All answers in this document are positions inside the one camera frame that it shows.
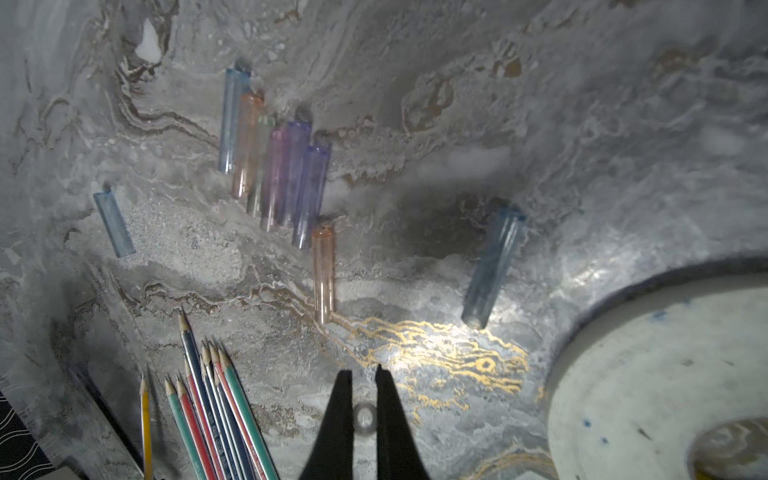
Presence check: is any teal clear pencil cap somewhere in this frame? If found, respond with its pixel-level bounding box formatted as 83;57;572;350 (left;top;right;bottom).
461;205;526;330

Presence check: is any orange clear pencil cap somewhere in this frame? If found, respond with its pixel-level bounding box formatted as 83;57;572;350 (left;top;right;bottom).
232;90;264;199

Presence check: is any purple clear pencil cap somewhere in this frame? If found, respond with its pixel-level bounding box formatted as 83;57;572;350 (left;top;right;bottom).
279;121;311;226

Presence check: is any light blue clear cap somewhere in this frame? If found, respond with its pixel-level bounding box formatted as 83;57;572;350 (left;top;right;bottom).
218;68;250;173

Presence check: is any violet clear pencil cap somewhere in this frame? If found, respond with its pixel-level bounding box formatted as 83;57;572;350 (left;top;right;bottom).
292;145;330;250

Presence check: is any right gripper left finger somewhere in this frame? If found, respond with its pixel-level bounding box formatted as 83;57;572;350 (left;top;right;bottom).
299;370;354;480

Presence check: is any blue clear pencil cap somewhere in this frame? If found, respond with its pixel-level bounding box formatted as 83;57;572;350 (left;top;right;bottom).
93;190;136;258

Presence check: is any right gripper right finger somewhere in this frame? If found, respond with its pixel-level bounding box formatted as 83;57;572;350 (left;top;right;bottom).
375;365;429;480

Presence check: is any white tape roll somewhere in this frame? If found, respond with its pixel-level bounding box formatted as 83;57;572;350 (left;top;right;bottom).
545;274;767;479

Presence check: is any pink clear pencil cap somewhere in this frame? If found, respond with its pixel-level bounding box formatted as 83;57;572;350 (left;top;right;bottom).
260;125;289;232

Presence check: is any yellow pencil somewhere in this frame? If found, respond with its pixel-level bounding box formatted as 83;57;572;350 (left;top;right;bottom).
139;377;154;480

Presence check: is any red pencil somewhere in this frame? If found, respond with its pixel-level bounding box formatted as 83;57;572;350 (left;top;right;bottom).
207;340;267;480
176;375;217;480
184;363;228;480

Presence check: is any pale green clear cap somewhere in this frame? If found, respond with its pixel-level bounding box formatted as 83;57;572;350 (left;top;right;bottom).
246;113;275;216

